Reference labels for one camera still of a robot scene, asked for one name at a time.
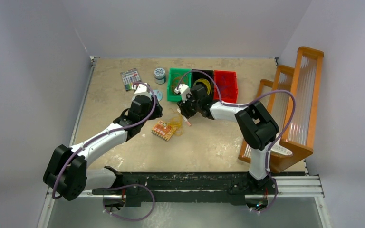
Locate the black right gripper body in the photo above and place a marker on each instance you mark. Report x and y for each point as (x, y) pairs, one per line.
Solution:
(190, 107)

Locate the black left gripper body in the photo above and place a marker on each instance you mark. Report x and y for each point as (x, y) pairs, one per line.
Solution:
(155, 113)

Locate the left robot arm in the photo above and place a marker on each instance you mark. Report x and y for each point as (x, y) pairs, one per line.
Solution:
(67, 172)

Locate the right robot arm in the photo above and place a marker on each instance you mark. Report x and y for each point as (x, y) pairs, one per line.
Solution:
(258, 128)

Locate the correction tape blister pack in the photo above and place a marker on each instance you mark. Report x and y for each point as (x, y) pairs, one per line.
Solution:
(158, 94)

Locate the white orange marker pen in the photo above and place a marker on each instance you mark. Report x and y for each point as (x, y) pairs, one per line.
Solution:
(183, 117)

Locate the black plastic bin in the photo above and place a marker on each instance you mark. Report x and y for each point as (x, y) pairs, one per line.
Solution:
(204, 81)

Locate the marker pen set pack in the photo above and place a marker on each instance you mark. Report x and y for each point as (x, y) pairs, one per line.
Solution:
(129, 77)

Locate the orange spiral notebook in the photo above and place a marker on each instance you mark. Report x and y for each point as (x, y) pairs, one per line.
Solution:
(163, 130)

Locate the red plastic bin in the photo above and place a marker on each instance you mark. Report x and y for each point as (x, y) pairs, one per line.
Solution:
(226, 81)

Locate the round paint jar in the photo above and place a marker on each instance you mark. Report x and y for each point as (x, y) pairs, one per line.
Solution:
(160, 75)

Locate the wooden rack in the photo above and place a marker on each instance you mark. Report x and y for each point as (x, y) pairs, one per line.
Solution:
(295, 104)

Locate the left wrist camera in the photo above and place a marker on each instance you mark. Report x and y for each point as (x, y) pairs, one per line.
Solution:
(141, 88)

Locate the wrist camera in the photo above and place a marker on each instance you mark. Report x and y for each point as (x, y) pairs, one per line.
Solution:
(183, 90)
(141, 88)

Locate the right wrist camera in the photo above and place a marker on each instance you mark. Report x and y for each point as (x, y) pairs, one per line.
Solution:
(183, 90)

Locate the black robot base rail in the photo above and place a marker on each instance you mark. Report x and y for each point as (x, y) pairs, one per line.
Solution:
(237, 188)

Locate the aluminium table edge rail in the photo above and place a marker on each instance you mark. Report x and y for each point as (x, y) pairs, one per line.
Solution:
(49, 202)

